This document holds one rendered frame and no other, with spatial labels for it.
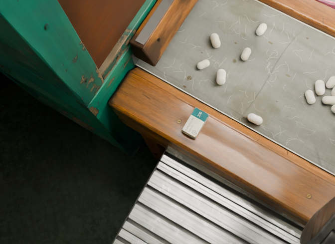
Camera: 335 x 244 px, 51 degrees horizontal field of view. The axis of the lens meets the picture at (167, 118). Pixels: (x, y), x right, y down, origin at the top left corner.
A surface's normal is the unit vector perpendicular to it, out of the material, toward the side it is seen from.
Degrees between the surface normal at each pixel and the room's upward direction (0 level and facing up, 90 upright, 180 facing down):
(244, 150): 0
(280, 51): 0
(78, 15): 90
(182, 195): 0
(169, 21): 67
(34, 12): 90
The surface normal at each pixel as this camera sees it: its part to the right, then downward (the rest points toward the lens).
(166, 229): -0.04, -0.25
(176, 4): 0.77, 0.35
